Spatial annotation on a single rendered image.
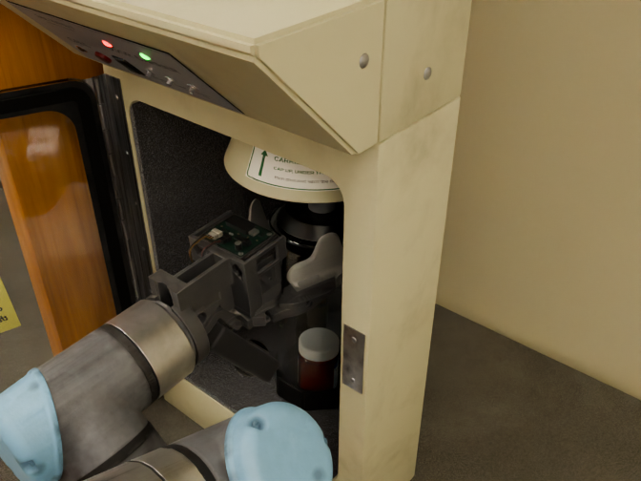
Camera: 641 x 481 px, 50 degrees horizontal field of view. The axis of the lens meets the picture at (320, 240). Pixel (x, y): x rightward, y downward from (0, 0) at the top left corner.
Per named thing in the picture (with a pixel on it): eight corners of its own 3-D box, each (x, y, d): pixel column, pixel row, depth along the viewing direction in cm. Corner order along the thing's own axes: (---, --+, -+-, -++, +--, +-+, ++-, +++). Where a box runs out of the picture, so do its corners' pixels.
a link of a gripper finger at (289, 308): (341, 286, 64) (254, 317, 61) (342, 299, 64) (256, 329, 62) (320, 259, 67) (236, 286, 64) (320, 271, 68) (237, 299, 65)
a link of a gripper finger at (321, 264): (380, 225, 64) (289, 255, 61) (380, 275, 67) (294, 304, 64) (363, 209, 66) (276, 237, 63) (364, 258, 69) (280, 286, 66)
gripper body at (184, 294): (293, 233, 60) (190, 305, 53) (299, 305, 65) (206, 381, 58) (232, 205, 64) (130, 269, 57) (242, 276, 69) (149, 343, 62)
